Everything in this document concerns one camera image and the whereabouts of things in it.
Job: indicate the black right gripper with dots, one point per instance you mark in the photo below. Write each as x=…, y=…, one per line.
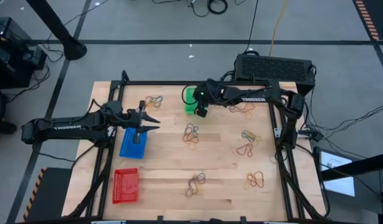
x=204, y=103

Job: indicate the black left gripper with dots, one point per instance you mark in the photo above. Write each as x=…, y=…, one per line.
x=132, y=119

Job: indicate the blue rubber band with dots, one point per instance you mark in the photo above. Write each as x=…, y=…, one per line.
x=147, y=99
x=244, y=133
x=191, y=125
x=188, y=193
x=161, y=99

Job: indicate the yellow rubber band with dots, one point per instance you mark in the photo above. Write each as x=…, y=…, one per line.
x=245, y=185
x=192, y=146
x=199, y=188
x=154, y=107
x=248, y=116
x=256, y=140

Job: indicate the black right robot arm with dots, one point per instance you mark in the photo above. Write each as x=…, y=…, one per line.
x=256, y=95

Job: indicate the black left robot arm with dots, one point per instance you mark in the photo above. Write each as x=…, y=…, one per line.
x=69, y=127

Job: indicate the green plastic basket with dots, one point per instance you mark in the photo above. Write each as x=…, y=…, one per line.
x=189, y=105

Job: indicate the blue plastic basket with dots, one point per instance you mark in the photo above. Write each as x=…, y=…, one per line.
x=132, y=149

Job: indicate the red plastic basket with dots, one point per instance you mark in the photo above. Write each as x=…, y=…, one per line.
x=125, y=186

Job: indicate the black perforated computer case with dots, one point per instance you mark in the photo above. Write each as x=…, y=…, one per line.
x=272, y=68

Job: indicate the black pole with round base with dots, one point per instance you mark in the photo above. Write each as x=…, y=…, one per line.
x=74, y=48

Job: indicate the black hazard-striped floor mat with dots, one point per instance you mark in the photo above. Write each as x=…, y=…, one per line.
x=381, y=15
x=54, y=193

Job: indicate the black power adapter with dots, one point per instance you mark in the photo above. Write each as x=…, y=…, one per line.
x=315, y=136

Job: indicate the black equipment rack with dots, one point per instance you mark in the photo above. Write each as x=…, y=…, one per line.
x=10, y=56

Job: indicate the flat computer monitor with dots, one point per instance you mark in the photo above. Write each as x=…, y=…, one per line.
x=340, y=186

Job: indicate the black diagonal support bar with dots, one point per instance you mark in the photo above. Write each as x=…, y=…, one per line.
x=359, y=166

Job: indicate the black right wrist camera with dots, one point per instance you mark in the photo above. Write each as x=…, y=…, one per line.
x=201, y=93

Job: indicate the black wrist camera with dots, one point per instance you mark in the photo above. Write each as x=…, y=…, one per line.
x=113, y=107
x=201, y=93

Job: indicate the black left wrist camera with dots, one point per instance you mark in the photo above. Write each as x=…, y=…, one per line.
x=113, y=107

